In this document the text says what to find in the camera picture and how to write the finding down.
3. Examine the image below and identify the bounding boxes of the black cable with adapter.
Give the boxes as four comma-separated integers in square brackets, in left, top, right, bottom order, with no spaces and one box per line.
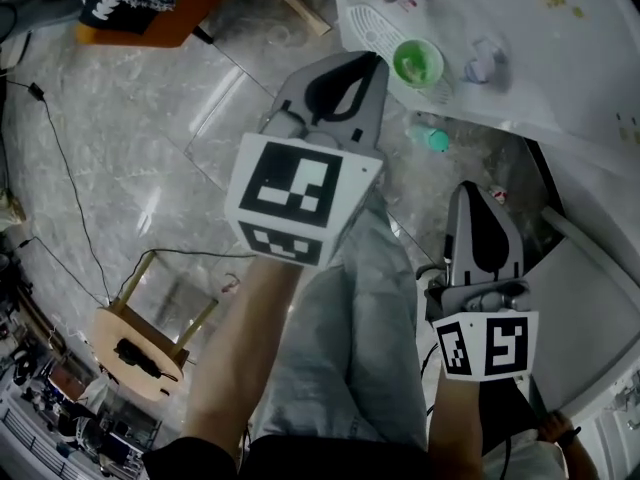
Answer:
[9,236,257,270]

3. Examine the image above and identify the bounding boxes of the teal capped bottle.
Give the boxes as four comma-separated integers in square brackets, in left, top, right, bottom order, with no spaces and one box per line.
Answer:
[406,123,452,155]

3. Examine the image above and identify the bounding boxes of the green cup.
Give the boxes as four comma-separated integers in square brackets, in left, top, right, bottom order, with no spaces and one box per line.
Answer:
[390,38,445,90]

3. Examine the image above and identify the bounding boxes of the light wooden stool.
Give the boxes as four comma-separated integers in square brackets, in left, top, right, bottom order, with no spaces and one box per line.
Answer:
[90,248,222,403]

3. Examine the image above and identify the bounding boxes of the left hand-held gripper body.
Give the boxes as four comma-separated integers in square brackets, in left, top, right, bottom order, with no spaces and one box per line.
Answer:
[224,110,385,268]

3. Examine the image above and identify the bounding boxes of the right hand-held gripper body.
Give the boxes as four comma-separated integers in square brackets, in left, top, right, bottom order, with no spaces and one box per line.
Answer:
[424,278,541,384]

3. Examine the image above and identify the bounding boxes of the orange sofa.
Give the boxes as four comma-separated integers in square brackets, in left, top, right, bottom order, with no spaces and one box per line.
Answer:
[73,0,262,50]

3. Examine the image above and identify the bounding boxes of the person's light blue jeans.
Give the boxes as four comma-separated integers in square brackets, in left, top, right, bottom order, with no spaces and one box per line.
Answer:
[251,186,430,453]

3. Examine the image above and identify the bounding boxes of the black device with cable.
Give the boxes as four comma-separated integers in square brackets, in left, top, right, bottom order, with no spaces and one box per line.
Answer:
[113,338,165,381]

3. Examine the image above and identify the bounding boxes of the person's left forearm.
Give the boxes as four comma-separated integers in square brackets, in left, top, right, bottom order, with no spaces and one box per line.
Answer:
[176,255,314,445]

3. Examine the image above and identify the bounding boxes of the white water dispenser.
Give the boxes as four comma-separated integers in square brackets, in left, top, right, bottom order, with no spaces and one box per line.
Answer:
[329,0,640,180]

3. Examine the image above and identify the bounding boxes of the cluttered equipment shelf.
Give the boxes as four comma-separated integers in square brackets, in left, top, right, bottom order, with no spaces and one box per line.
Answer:
[0,337,167,480]

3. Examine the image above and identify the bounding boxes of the black cable with inline box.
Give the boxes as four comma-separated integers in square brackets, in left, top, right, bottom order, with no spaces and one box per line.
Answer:
[3,79,112,305]

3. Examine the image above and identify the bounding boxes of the black and white striped blanket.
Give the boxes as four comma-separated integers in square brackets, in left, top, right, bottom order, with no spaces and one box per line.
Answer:
[78,0,212,38]

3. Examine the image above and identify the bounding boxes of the white table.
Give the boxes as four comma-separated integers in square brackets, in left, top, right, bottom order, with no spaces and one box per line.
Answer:
[525,236,640,420]

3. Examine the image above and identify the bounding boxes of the person's right forearm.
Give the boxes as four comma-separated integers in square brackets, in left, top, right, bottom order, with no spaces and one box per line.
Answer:
[426,374,485,470]

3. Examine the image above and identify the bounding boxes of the wooden block piece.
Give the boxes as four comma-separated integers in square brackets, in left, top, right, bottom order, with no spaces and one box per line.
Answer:
[279,0,333,38]

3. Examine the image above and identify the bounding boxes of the person's black shirt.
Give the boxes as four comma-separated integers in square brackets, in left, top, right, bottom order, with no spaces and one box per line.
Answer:
[141,432,437,480]

